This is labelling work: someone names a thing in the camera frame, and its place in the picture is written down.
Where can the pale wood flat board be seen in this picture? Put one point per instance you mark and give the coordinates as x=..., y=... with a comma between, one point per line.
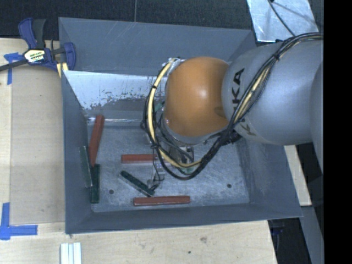
x=35, y=147

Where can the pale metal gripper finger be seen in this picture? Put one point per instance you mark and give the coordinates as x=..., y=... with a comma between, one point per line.
x=154, y=182
x=158, y=165

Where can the red-brown flat block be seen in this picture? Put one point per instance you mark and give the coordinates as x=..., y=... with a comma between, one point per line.
x=161, y=200
x=137, y=158
x=96, y=139

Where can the dark green flat block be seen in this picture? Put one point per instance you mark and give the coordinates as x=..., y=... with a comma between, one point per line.
x=95, y=186
x=136, y=182
x=85, y=166

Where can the grey metal bin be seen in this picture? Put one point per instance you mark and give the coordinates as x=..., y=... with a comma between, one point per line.
x=154, y=48

